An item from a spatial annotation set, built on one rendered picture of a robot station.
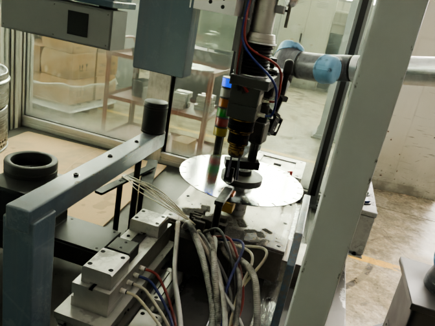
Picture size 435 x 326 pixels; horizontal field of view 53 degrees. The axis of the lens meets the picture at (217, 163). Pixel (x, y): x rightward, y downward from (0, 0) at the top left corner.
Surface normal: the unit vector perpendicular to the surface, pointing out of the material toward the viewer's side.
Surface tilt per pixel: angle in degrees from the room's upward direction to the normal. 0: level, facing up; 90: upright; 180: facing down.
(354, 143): 90
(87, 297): 90
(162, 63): 90
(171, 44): 90
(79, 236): 0
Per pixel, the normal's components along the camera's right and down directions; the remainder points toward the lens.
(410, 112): -0.10, 0.33
